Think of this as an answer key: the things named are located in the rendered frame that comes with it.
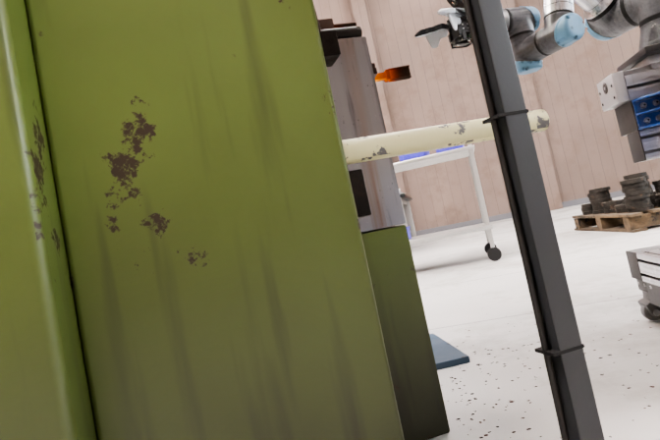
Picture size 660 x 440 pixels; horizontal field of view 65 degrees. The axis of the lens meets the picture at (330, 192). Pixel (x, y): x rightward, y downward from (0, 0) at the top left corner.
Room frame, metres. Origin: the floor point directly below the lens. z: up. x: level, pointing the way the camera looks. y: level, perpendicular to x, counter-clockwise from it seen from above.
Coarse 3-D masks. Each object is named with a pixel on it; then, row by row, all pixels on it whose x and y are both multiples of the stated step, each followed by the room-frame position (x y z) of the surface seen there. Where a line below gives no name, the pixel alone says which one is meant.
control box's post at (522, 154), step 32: (480, 0) 0.75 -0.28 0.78; (480, 32) 0.76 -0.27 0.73; (512, 64) 0.76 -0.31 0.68; (512, 96) 0.76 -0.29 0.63; (512, 128) 0.75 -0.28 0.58; (512, 160) 0.76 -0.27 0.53; (544, 192) 0.76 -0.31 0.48; (544, 224) 0.76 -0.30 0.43; (544, 256) 0.75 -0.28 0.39; (544, 288) 0.75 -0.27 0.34; (544, 320) 0.77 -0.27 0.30; (576, 320) 0.76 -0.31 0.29; (576, 352) 0.76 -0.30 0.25; (576, 384) 0.75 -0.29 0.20; (576, 416) 0.75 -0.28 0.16
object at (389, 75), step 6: (402, 66) 1.84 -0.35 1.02; (408, 66) 1.84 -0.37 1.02; (384, 72) 1.83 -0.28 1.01; (390, 72) 1.84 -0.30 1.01; (396, 72) 1.85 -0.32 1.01; (402, 72) 1.85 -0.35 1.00; (408, 72) 1.85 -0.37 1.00; (378, 78) 1.83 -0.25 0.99; (384, 78) 1.83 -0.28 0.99; (390, 78) 1.83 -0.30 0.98; (396, 78) 1.84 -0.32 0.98; (402, 78) 1.84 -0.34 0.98; (408, 78) 1.86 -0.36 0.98
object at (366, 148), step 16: (528, 112) 1.01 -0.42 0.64; (544, 112) 1.02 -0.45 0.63; (432, 128) 0.96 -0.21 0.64; (448, 128) 0.96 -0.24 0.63; (464, 128) 0.97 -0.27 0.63; (480, 128) 0.97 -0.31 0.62; (544, 128) 1.02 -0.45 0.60; (352, 144) 0.91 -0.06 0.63; (368, 144) 0.91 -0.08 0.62; (384, 144) 0.92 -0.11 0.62; (400, 144) 0.93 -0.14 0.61; (416, 144) 0.94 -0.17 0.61; (432, 144) 0.95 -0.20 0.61; (448, 144) 0.97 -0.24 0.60; (352, 160) 0.91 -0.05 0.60; (368, 160) 0.93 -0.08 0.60
